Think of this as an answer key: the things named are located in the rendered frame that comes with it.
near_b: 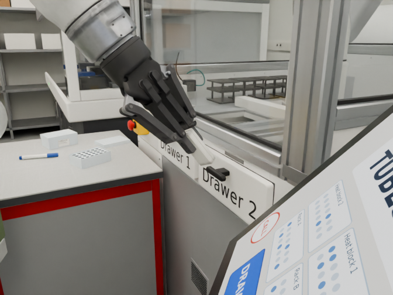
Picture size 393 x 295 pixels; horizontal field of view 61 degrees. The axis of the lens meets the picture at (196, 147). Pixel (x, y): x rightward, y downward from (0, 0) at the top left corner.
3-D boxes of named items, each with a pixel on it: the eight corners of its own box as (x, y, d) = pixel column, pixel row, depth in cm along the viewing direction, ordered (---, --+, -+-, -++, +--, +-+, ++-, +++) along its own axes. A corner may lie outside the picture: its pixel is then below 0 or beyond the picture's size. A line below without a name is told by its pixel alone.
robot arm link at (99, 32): (124, -14, 47) (151, 22, 49) (97, 17, 54) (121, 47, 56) (80, 13, 42) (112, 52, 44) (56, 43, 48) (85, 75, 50)
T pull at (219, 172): (221, 182, 72) (221, 177, 71) (205, 171, 78) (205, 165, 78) (235, 179, 73) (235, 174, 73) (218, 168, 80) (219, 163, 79)
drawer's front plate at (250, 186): (263, 235, 67) (266, 185, 63) (198, 182, 91) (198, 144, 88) (270, 233, 67) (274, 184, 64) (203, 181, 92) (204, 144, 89)
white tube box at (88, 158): (82, 169, 116) (80, 159, 115) (69, 164, 122) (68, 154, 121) (111, 160, 125) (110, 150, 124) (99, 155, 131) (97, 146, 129)
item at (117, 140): (104, 148, 139) (103, 144, 138) (95, 144, 145) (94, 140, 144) (130, 142, 147) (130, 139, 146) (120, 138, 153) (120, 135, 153)
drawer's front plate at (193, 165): (194, 179, 93) (194, 142, 90) (158, 150, 118) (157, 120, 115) (199, 178, 94) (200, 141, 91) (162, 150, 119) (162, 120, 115)
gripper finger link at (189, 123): (136, 82, 53) (141, 76, 54) (179, 132, 57) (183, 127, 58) (150, 73, 50) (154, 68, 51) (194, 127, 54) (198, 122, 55)
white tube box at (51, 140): (49, 150, 137) (47, 137, 136) (41, 145, 143) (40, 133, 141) (78, 143, 146) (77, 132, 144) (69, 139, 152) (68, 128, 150)
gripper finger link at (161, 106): (146, 76, 50) (141, 81, 49) (190, 133, 54) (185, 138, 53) (133, 85, 53) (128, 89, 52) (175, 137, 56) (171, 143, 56)
